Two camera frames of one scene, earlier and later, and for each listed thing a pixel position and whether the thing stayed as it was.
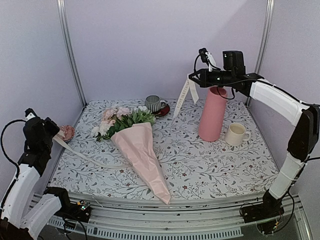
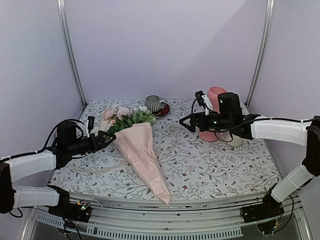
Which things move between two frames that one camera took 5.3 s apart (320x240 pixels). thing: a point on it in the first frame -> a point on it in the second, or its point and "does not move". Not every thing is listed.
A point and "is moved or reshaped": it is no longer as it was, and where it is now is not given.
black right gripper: [205, 81] -> [194, 121]
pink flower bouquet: [131, 129] does not move
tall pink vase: [211, 120] does not move
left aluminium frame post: [68, 41] does not move
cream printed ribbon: [59, 138] is moved or reshaped
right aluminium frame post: [265, 40] does not move
